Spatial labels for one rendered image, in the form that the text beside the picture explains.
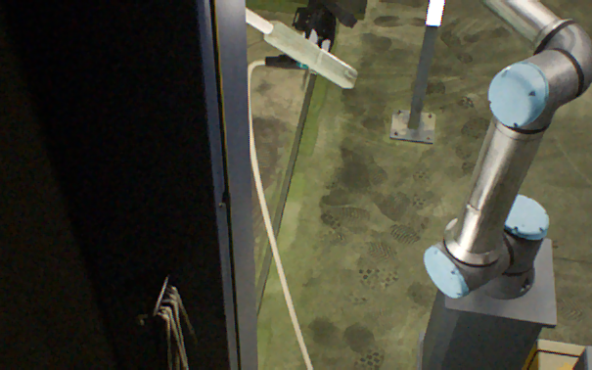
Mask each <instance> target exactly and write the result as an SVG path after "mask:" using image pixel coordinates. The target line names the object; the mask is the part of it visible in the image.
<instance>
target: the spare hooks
mask: <svg viewBox="0 0 592 370"><path fill-rule="evenodd" d="M170 275H171V271H170V269H165V271H164V274H163V276H162V278H161V277H159V276H158V275H155V276H154V280H155V281H153V282H152V283H151V284H149V286H148V289H147V300H146V304H145V305H144V306H143V308H142V309H141V310H140V311H139V312H138V313H136V315H135V319H136V323H137V324H139V325H141V326H143V325H144V321H143V318H142V317H144V318H146V317H147V314H149V317H150V318H153V319H154V318H157V315H158V316H160V317H161V318H162V319H163V323H164V331H165V346H166V358H167V366H168V370H180V359H181V365H182V370H189V369H188V364H187V357H186V353H185V348H184V343H183V336H182V332H181V327H180V323H179V315H178V314H179V307H180V310H181V313H182V315H183V318H184V320H185V321H186V324H187V327H188V330H189V332H190V334H191V336H192V338H193V340H194V343H195V344H196V345H197V344H198V341H197V338H196V336H195V333H194V330H193V327H192V325H191V324H190V321H189V317H188V315H187V312H186V310H185V308H184V306H183V304H182V301H181V299H180V295H179V293H178V291H177V289H176V288H174V287H172V286H171V285H169V284H168V281H169V278H170ZM156 288H158V289H156ZM164 294H166V297H165V296H164ZM155 295H157V296H156V299H155V300H153V297H154V296H155ZM167 297H168V298H167ZM163 299H165V300H163ZM162 303H169V304H171V306H172V308H171V309H170V308H169V307H166V306H161V304H162ZM159 309H160V311H161V313H159ZM169 325H170V329H171V351H170V334H169Z"/></svg>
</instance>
